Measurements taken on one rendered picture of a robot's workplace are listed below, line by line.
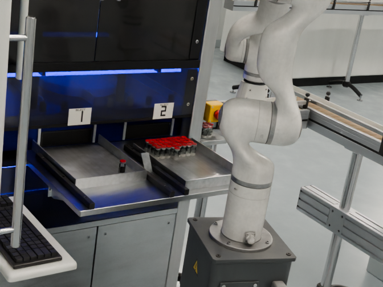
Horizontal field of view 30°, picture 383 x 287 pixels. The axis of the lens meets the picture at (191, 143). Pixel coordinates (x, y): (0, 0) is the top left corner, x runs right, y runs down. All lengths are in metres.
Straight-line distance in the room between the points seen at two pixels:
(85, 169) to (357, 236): 1.35
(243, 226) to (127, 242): 0.83
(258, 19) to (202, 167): 0.64
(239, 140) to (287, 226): 2.37
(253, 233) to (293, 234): 2.14
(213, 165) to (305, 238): 1.72
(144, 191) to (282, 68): 0.66
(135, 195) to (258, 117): 0.52
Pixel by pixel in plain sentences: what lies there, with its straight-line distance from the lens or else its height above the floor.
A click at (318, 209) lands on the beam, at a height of 0.49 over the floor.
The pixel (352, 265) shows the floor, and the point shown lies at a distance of 4.05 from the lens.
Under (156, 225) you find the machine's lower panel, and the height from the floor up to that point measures 0.54.
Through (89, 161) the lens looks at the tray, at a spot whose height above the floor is 0.88.
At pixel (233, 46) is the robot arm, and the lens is 2.22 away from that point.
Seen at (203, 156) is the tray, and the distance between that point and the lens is 2.64.
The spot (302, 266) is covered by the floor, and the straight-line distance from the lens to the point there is 3.91.
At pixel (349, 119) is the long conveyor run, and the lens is 3.19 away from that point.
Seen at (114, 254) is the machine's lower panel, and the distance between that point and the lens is 2.80.
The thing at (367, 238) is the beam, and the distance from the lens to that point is 3.20.
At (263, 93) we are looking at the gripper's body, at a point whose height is 1.22.
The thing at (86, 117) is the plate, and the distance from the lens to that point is 2.48.
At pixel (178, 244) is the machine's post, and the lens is 2.96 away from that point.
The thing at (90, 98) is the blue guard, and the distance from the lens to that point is 2.47.
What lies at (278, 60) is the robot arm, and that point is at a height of 1.42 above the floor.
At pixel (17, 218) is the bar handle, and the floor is 0.97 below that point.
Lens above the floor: 1.82
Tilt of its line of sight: 20 degrees down
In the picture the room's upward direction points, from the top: 9 degrees clockwise
